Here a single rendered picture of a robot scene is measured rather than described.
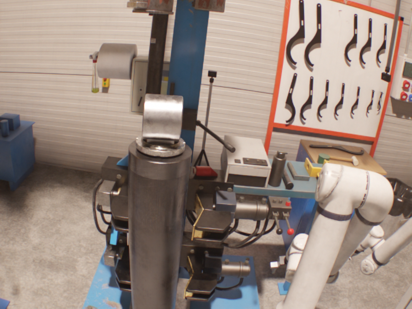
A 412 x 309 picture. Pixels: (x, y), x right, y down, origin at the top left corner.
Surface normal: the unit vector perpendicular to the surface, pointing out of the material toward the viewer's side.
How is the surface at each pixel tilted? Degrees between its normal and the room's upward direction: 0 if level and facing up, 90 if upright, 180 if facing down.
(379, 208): 101
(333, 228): 80
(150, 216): 90
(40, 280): 0
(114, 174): 90
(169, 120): 76
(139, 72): 90
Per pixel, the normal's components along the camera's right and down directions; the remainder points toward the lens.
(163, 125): 0.07, 0.43
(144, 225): -0.32, 0.33
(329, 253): -0.04, 0.21
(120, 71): -0.07, 0.65
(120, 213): 0.11, -0.92
